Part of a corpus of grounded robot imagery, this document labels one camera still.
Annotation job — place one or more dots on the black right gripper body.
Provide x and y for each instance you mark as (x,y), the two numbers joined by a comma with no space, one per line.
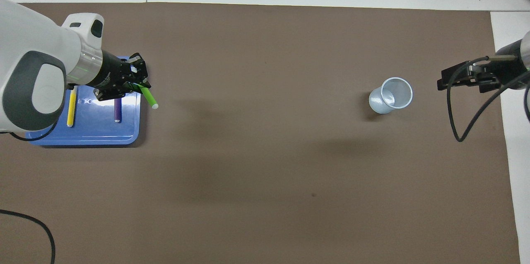
(509,69)

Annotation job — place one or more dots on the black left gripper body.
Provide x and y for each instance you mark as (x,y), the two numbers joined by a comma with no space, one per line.
(109,75)

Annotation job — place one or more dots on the purple pen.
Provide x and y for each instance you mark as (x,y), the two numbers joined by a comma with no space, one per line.
(118,110)

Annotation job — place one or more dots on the green pen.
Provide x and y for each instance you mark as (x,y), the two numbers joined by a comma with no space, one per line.
(150,98)

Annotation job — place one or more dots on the yellow pen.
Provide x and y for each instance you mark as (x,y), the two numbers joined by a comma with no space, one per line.
(71,108)

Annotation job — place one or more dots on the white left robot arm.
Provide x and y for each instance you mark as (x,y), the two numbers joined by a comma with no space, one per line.
(37,61)

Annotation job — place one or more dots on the blue plastic tray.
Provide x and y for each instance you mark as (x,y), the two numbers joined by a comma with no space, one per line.
(95,131)

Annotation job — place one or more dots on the clear plastic cup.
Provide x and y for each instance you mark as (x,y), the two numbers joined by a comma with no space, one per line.
(383,100)

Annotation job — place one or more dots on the brown table mat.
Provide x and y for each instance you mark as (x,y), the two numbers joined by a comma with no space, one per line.
(248,131)

